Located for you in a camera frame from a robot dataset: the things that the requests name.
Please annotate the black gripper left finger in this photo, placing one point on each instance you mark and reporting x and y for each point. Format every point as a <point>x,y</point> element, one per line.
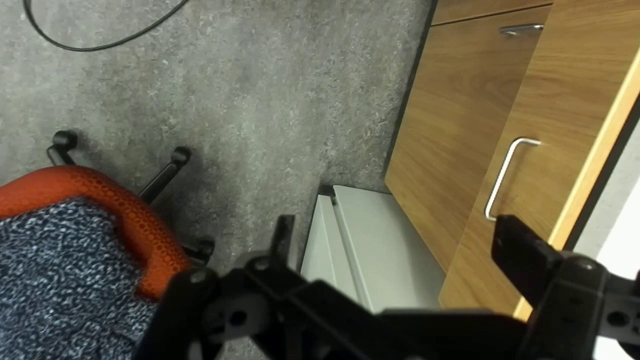
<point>284,241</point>

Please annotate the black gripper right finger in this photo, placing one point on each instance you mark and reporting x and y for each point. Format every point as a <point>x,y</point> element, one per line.
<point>526,257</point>

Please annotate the white refrigerator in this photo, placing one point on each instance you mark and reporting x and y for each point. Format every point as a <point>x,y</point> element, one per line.
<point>372,260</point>

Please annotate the orange office chair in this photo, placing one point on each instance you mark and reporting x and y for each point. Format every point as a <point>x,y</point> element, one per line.
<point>127,213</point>

